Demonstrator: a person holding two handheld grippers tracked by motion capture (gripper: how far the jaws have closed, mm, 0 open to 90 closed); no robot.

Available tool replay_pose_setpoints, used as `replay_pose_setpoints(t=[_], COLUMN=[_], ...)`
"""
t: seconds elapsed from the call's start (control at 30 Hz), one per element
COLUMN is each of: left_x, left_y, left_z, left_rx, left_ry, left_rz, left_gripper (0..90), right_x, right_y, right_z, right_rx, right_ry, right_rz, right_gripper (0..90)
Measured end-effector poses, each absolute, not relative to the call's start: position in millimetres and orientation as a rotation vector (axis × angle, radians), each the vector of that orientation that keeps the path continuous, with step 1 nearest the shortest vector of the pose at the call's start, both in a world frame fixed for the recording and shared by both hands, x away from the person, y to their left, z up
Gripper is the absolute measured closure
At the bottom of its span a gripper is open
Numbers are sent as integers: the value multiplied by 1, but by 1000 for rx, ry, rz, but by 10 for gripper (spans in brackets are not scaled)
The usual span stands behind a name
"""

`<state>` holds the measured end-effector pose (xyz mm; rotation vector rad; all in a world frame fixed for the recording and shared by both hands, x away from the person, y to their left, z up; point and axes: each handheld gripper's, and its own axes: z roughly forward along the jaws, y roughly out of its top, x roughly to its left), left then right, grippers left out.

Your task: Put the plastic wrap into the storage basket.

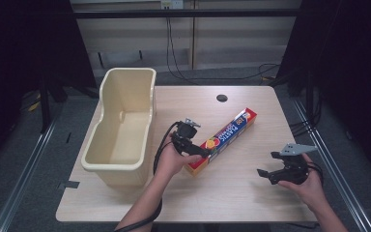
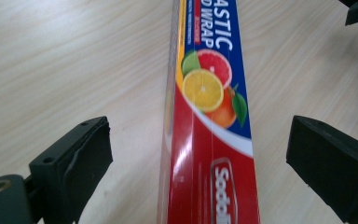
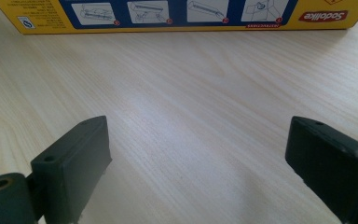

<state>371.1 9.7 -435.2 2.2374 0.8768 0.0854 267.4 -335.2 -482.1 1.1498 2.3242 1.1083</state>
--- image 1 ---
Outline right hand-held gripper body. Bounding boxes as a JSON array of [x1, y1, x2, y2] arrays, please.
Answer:
[[270, 142, 319, 186]]

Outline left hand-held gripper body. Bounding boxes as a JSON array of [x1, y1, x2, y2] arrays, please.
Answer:
[[171, 117, 202, 153]]

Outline red blue plastic wrap box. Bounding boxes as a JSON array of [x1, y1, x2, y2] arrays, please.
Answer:
[[184, 107, 258, 177]]

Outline person's right hand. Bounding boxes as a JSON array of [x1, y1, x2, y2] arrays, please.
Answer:
[[277, 153, 328, 212]]

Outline person's left hand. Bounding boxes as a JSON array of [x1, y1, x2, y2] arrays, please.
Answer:
[[154, 141, 204, 182]]

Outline cream plastic bin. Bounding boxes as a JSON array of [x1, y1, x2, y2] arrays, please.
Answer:
[[80, 67, 157, 189]]

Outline black tape strip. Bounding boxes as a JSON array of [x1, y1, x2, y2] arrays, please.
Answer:
[[57, 180, 80, 190]]

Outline black metal stand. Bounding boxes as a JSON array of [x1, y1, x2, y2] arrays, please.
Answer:
[[38, 72, 53, 134]]

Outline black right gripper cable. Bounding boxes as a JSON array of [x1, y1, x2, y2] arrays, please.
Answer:
[[305, 160, 325, 188]]

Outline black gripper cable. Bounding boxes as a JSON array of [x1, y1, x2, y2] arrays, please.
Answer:
[[113, 120, 184, 232], [305, 160, 325, 188]]

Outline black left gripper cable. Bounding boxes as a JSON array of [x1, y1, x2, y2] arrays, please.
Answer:
[[113, 120, 184, 232]]

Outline aluminium floor rail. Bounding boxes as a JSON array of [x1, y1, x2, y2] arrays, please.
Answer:
[[0, 119, 59, 232], [291, 96, 371, 232]]

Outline black floor cable bundle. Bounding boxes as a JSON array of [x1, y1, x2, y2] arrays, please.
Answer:
[[288, 93, 324, 138]]

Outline black hanging wall cables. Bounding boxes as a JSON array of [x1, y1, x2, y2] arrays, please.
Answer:
[[165, 16, 282, 85]]

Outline black horizontal frame bar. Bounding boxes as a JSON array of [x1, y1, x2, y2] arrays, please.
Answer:
[[72, 9, 301, 19]]

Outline white wall outlet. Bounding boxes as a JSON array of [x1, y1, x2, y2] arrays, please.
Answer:
[[159, 0, 185, 10]]

